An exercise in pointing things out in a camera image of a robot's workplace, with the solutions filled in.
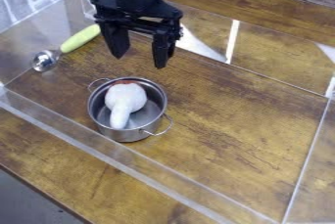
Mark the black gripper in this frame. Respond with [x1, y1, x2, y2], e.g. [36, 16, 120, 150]
[89, 0, 183, 68]

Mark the white red-capped toy mushroom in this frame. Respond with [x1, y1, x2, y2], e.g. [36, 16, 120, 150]
[104, 83, 146, 129]

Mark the silver metal pot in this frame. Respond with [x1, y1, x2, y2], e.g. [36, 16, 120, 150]
[87, 77, 173, 143]

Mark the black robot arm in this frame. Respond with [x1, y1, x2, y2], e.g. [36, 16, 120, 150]
[89, 0, 183, 68]

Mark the green-handled metal spoon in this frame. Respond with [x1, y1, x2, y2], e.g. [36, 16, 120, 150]
[30, 24, 100, 72]

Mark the clear acrylic enclosure wall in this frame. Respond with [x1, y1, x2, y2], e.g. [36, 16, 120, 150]
[0, 0, 335, 224]

